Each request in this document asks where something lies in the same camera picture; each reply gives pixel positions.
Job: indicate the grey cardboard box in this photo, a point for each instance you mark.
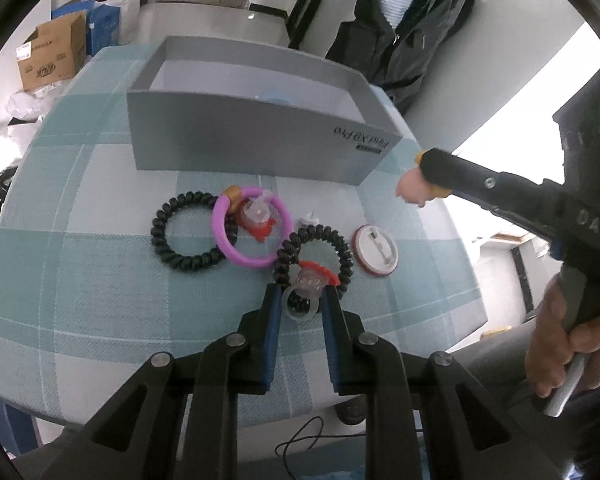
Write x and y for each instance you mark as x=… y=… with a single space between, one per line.
x=230 y=135

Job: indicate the blue and white carton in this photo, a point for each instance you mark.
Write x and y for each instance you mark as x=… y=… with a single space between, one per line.
x=105 y=27

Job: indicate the flat blue carton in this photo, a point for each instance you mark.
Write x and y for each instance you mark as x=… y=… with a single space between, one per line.
x=72 y=9

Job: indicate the white plastic bag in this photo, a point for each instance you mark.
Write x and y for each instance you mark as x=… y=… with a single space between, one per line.
x=125 y=10

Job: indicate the black jacket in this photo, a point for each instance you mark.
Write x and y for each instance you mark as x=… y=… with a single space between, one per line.
x=430 y=40

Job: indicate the teal checked tablecloth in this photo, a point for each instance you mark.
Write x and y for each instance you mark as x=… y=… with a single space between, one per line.
x=105 y=310

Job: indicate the person's dark shoe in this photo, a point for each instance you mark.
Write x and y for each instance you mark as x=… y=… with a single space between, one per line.
x=350 y=412

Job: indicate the red round badge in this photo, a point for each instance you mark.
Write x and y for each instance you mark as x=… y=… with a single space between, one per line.
x=375 y=250

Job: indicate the person's grey trousers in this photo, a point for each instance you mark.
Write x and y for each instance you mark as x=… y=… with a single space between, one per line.
x=495 y=365

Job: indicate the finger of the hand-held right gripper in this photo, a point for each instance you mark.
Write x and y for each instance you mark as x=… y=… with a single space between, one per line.
x=490 y=187

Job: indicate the person's right hand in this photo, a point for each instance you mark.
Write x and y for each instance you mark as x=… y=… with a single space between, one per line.
x=545 y=340

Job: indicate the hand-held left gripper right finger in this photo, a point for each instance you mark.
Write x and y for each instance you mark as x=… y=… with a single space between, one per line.
x=330 y=335

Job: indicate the clear crumpled plastic bags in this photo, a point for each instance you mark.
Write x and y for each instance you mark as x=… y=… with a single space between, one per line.
x=22 y=107

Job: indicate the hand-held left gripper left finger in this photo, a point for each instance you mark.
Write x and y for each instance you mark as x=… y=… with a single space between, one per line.
x=274 y=325

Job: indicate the brown cardboard carton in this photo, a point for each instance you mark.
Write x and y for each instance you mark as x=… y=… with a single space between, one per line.
x=55 y=55

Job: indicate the small white round charm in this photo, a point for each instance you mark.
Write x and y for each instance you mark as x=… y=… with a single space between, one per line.
x=310 y=220

